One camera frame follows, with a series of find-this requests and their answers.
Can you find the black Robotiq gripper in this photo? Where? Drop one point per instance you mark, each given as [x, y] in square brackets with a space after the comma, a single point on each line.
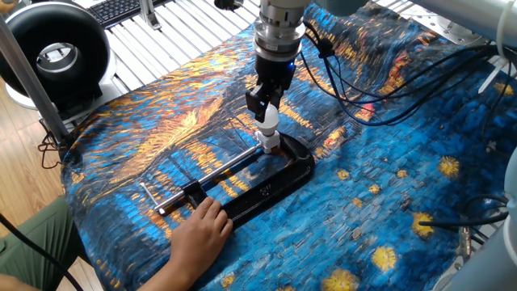
[274, 72]

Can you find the green trousers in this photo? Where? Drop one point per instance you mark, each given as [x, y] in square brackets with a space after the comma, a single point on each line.
[36, 242]

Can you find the white light bulb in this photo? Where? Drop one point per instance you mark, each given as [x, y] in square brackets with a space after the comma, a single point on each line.
[270, 121]

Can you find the person's right hand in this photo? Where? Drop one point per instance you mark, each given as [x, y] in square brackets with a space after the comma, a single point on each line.
[198, 240]

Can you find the black computer keyboard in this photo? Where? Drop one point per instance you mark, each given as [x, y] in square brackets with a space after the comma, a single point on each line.
[117, 10]

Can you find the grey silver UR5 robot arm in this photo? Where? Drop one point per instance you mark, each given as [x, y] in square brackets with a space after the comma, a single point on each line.
[278, 32]

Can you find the starry night painted tablecloth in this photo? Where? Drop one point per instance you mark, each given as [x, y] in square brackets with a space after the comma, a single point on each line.
[363, 182]

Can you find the person's right forearm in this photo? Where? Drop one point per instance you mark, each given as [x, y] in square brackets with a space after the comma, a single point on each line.
[165, 283]

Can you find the aluminium frame post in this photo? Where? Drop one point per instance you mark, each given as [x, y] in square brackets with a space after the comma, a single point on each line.
[28, 77]
[149, 16]

